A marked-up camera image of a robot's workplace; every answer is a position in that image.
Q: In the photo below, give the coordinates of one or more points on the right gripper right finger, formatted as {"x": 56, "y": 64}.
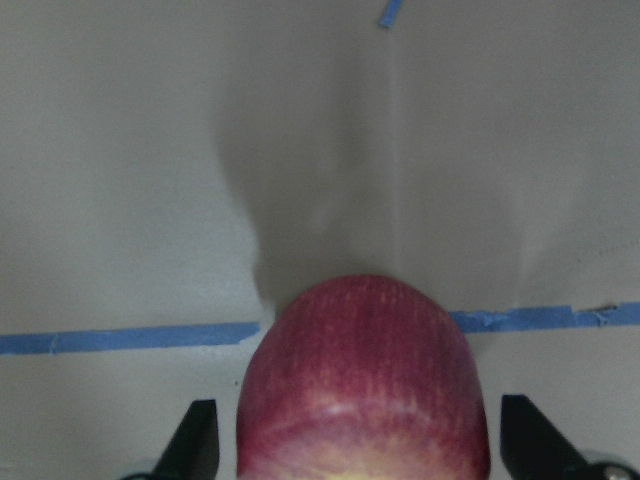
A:
{"x": 531, "y": 447}

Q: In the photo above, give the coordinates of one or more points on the red yellow apple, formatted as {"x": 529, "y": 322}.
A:
{"x": 362, "y": 377}

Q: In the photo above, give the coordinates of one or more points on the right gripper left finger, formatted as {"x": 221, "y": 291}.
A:
{"x": 193, "y": 451}

